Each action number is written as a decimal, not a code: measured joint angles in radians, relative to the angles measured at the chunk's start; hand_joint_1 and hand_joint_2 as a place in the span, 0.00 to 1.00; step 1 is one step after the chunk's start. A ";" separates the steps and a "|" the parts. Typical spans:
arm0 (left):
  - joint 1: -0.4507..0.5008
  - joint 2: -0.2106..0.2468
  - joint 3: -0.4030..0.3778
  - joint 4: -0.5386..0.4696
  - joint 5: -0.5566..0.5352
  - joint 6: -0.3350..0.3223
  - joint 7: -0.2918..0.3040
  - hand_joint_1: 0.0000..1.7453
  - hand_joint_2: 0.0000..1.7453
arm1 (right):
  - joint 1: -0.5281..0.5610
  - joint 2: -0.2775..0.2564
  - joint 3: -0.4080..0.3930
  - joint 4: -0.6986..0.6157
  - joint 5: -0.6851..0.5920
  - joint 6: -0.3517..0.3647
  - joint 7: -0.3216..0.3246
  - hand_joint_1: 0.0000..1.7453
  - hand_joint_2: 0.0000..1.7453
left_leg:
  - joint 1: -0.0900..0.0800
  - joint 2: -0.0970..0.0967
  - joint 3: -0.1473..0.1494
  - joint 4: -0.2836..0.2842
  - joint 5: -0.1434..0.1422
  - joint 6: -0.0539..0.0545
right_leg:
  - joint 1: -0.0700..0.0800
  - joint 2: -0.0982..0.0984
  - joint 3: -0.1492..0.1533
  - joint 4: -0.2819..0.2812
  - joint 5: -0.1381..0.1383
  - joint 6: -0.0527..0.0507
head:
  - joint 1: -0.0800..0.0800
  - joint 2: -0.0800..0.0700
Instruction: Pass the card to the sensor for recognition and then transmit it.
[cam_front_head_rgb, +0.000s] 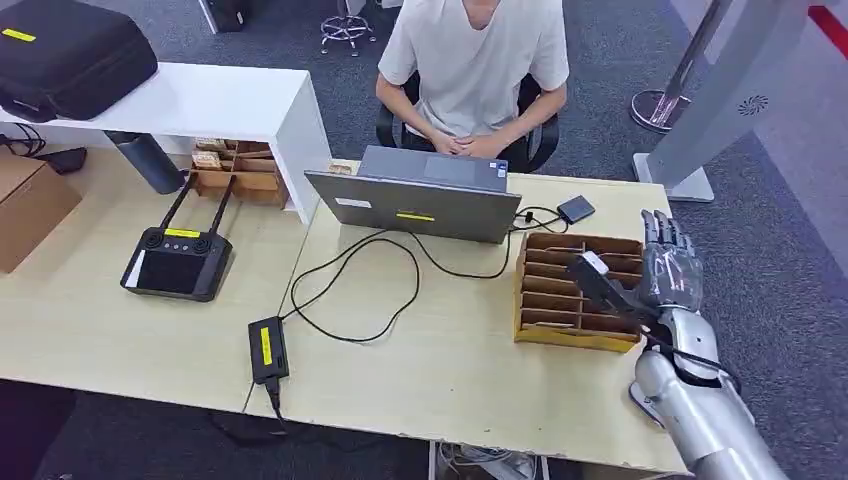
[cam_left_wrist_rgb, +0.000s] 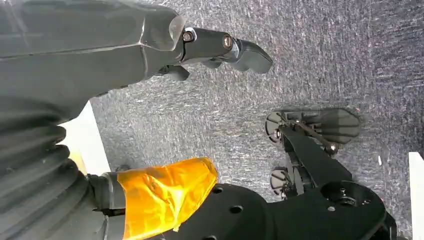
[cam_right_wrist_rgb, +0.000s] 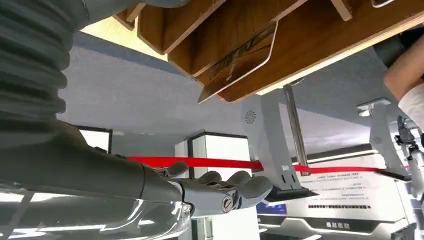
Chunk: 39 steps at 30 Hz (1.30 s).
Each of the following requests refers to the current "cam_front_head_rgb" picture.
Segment grey laptop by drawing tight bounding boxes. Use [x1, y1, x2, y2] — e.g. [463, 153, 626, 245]
[303, 144, 523, 245]

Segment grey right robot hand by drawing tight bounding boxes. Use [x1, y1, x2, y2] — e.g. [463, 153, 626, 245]
[639, 209, 705, 313]

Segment black office chair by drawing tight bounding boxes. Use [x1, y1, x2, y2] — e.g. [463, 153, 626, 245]
[375, 72, 561, 175]

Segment black cabinet with white frame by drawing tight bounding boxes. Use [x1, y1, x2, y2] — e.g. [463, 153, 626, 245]
[197, 0, 266, 34]

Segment brown cardboard box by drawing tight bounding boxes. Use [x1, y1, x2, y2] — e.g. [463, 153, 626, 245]
[0, 155, 83, 275]

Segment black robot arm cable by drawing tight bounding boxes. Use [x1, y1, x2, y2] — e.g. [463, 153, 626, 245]
[645, 327, 743, 393]

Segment chrome stanchion post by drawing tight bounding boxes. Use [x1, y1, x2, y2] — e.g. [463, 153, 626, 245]
[629, 0, 730, 135]

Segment person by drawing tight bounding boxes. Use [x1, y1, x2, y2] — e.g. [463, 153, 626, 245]
[375, 0, 570, 159]

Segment black pouch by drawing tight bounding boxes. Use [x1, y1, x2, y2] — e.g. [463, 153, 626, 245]
[34, 146, 88, 176]

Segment wooden box with card stacks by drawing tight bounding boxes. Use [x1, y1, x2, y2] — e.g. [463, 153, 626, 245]
[190, 137, 291, 209]

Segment black carrying case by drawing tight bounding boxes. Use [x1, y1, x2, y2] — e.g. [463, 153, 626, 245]
[0, 0, 160, 125]

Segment black remote controller with antennas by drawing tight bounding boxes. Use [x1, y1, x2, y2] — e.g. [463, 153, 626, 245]
[119, 173, 234, 303]

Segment short black drive cable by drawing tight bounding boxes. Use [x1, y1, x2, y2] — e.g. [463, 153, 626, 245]
[511, 205, 570, 234]

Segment long black laptop cable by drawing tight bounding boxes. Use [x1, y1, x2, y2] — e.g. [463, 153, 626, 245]
[279, 228, 513, 344]

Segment chrome stool base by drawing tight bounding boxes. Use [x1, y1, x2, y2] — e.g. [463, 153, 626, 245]
[319, 0, 378, 58]

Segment small black drive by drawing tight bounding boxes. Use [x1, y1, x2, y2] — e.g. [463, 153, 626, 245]
[556, 195, 596, 225]

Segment slotted wooden card box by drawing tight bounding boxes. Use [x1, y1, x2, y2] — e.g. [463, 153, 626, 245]
[513, 231, 645, 354]

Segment black mains cord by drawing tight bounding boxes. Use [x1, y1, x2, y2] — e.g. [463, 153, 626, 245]
[264, 376, 291, 432]

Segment white desk riser shelf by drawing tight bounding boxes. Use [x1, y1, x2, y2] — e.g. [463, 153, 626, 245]
[0, 62, 333, 225]

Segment dark grey cylinder bottle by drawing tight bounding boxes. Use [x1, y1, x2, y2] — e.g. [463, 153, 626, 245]
[103, 130, 187, 196]

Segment black power adapter yellow label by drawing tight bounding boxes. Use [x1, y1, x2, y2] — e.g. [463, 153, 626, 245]
[247, 316, 291, 386]

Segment grey kiosk stand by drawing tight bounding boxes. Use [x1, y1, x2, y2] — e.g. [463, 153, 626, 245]
[632, 0, 813, 203]

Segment person's left hand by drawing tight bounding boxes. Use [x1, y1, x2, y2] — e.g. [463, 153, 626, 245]
[463, 133, 505, 159]

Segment white cables under desk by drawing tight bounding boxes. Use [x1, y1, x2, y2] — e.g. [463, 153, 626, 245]
[427, 442, 551, 480]

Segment person's right hand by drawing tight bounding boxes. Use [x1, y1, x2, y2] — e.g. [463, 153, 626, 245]
[429, 130, 466, 156]

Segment red barrier belt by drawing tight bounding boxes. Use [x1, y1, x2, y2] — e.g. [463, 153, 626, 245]
[808, 5, 848, 42]

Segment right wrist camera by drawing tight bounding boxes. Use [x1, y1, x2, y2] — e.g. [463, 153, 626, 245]
[566, 250, 656, 326]

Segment black cable bundle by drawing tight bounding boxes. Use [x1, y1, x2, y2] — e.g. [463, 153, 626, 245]
[0, 123, 46, 159]

